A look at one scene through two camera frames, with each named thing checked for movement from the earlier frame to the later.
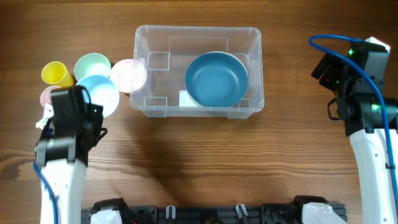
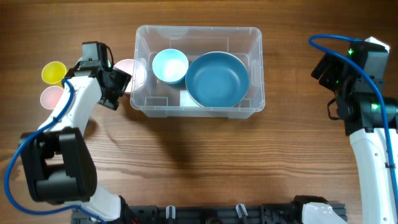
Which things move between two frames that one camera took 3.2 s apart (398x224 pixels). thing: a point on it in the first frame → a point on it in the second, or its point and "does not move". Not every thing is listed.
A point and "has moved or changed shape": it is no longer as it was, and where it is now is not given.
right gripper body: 330,74 does not move
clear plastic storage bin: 197,71 does not move
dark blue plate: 216,79 does not move
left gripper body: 95,115 → 120,80
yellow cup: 55,73 does not move
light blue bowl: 103,92 has moved or changed shape
